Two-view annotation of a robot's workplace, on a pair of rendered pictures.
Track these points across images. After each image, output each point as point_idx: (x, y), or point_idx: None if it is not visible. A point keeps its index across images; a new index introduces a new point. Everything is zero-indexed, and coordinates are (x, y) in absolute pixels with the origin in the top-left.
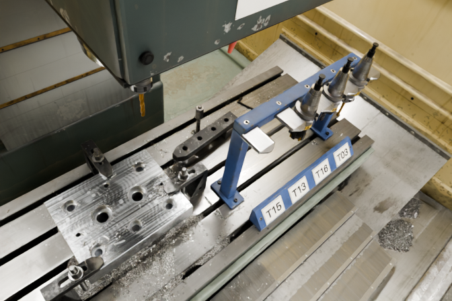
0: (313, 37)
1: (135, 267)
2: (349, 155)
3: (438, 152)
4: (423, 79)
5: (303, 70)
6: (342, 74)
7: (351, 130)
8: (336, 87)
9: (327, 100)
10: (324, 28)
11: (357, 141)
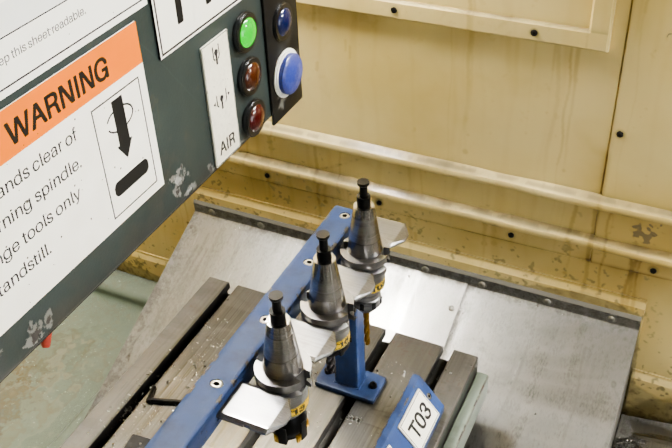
0: (265, 184)
1: None
2: (436, 414)
3: (614, 320)
4: (509, 191)
5: (274, 262)
6: (322, 268)
7: (421, 353)
8: (323, 297)
9: (319, 330)
10: (278, 159)
11: (442, 373)
